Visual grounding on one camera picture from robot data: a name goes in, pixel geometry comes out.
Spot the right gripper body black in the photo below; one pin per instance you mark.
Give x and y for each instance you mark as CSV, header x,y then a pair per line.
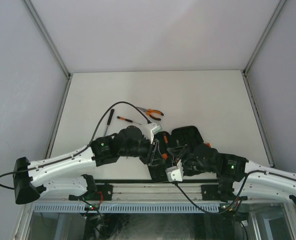
x,y
190,163

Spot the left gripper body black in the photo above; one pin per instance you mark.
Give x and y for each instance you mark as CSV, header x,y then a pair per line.
x,y
146,150

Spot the black plastic tool case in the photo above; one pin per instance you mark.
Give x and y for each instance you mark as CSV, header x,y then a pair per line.
x,y
187,136

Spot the long nose pliers orange handles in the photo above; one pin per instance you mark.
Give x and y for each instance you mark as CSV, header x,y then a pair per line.
x,y
150,112

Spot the small screwdriver orange black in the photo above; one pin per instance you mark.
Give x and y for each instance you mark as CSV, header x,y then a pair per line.
x,y
128,120

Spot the claw hammer orange black handle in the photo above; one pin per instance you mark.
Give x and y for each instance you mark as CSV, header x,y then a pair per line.
x,y
109,121

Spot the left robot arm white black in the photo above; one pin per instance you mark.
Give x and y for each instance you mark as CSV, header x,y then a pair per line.
x,y
33,179

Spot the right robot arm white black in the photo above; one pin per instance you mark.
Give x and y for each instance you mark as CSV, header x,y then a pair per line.
x,y
237,176

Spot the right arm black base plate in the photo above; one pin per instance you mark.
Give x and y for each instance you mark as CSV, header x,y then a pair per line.
x,y
213,192

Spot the aluminium front rail frame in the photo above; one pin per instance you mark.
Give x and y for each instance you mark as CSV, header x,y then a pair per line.
x,y
122,192

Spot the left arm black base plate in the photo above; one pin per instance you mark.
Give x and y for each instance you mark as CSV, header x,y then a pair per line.
x,y
104,193

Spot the grey slotted cable duct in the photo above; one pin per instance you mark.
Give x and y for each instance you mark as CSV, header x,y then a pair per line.
x,y
126,208

